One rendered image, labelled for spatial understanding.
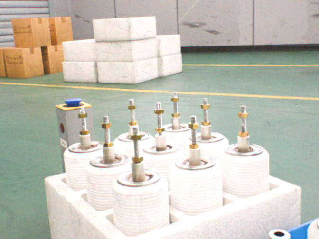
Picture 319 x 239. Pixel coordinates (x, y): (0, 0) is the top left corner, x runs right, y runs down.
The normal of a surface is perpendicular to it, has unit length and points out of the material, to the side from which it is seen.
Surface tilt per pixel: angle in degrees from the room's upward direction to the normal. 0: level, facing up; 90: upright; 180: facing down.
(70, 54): 90
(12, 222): 0
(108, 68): 90
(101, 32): 90
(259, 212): 90
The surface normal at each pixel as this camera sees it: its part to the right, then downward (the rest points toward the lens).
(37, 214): -0.06, -0.97
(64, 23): 0.81, 0.09
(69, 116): 0.52, 0.17
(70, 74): -0.54, 0.22
